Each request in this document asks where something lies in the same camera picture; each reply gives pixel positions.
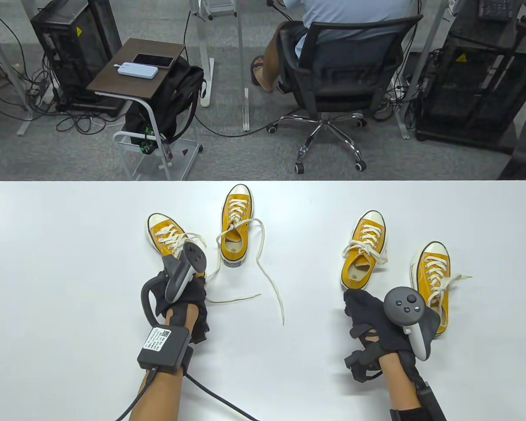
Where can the black computer tower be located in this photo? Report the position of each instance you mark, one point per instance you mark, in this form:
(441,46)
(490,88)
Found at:
(79,48)

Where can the white desk leg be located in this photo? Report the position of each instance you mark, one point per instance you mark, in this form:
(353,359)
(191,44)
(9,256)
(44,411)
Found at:
(25,126)
(204,44)
(402,118)
(245,109)

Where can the black smartphone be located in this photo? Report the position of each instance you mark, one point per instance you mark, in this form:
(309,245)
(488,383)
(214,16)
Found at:
(153,60)

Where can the green backpack charm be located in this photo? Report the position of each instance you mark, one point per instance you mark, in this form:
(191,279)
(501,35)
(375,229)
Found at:
(147,144)

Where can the black mesh office chair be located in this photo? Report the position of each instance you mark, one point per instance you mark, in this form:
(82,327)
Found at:
(342,98)

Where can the pale blue power bank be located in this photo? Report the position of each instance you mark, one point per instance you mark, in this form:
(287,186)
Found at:
(137,71)

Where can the person's left forearm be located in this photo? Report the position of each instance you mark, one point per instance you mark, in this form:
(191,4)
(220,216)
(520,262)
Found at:
(158,394)

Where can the person's right hand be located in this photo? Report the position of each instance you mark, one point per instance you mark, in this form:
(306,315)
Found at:
(364,311)

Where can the black keyboard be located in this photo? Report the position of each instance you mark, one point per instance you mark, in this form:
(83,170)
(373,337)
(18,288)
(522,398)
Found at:
(495,11)

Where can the black backpack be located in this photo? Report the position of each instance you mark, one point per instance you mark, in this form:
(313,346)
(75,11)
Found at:
(175,101)

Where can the brown top side table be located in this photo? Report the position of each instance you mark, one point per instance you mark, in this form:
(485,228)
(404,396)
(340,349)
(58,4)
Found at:
(127,83)

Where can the person's right forearm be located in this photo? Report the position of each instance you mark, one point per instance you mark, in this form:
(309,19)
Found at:
(401,381)

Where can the person's left hand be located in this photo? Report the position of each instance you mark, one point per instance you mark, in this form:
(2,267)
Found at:
(197,294)

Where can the white rolling cart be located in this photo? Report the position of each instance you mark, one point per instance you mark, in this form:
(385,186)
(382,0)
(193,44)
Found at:
(219,6)

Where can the dark grey handheld controller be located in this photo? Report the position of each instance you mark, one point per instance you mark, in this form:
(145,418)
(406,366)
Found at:
(195,259)
(404,305)

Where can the yellow canvas shoe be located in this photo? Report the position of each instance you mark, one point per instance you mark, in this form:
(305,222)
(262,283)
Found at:
(232,252)
(355,276)
(162,221)
(431,250)

